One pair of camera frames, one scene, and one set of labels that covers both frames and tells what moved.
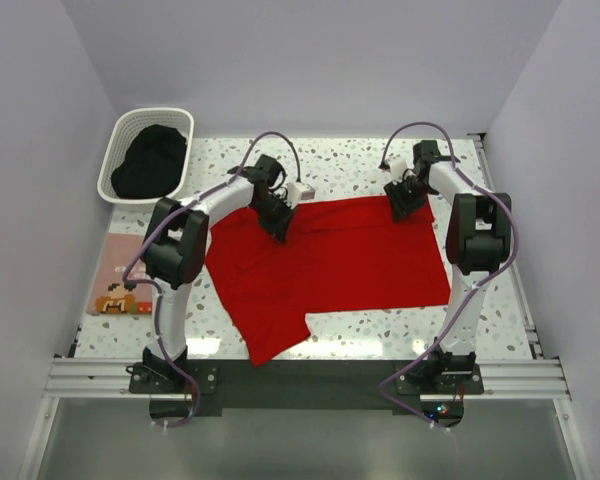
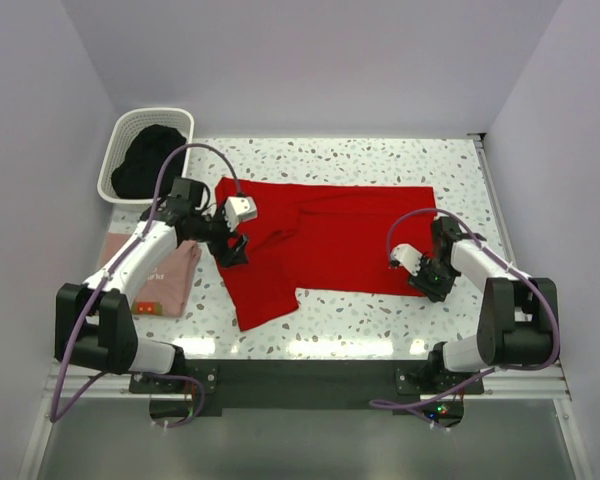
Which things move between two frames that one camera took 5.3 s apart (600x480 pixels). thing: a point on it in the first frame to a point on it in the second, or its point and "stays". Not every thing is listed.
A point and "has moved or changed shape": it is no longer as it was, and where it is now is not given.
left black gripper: [278, 230] to [222, 251]
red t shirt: [340, 255] has moved or changed shape
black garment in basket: [153, 164] stays
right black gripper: [401, 208] to [435, 293]
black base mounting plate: [305, 385] stays
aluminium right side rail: [480, 140] stays
